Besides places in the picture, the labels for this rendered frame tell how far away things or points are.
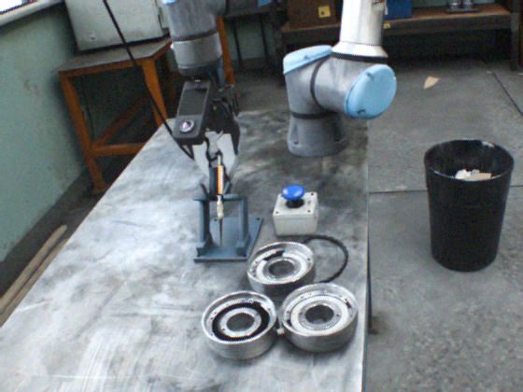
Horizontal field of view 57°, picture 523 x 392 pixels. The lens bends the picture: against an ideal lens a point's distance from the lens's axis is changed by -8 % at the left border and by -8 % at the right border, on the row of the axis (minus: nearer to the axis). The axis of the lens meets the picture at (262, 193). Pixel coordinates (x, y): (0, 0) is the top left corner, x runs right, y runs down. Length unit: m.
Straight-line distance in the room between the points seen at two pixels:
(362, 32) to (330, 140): 0.27
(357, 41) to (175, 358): 0.67
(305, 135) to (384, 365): 0.87
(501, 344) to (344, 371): 1.19
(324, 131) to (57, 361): 0.73
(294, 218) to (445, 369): 0.97
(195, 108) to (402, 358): 1.20
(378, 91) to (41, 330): 0.76
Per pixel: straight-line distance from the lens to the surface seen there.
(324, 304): 0.73
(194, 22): 0.80
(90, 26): 3.06
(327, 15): 4.14
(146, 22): 2.90
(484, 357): 1.78
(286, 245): 0.84
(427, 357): 1.76
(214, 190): 0.88
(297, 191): 0.90
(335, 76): 1.05
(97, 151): 3.05
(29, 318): 0.93
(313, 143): 1.16
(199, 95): 0.82
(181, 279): 0.88
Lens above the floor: 1.32
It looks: 29 degrees down
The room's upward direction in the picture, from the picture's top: 11 degrees counter-clockwise
